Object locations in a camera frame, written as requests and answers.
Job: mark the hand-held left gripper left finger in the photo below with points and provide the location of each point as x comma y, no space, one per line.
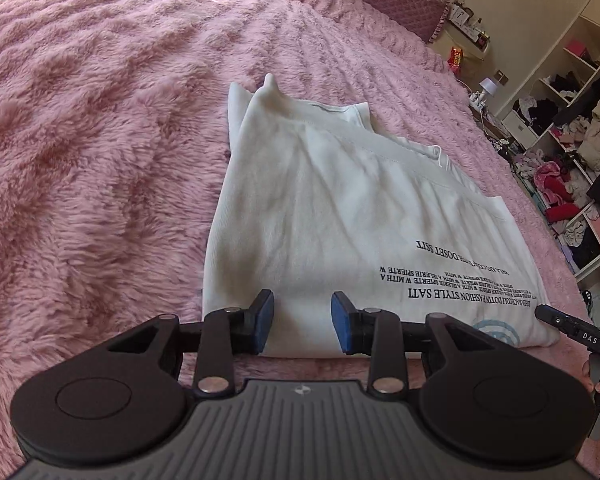
262,322

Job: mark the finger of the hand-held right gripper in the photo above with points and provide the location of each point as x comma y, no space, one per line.
555,317

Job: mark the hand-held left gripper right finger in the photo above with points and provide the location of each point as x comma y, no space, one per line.
342,322

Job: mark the white printed sweatshirt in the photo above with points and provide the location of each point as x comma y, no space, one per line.
340,220

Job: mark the pile of pink clothes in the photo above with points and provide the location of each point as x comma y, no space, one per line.
555,185

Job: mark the white power strip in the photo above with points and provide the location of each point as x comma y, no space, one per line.
477,100

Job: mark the white table lamp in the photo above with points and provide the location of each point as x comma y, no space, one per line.
488,89

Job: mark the pink fluffy blanket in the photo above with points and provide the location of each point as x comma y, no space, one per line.
105,135

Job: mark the white open wardrobe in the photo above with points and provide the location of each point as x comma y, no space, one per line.
580,60

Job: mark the red snack bag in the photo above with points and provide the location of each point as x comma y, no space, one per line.
456,59

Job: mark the wall outlet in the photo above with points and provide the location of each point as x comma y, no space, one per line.
502,77

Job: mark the cream wall shelf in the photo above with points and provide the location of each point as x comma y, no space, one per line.
470,25

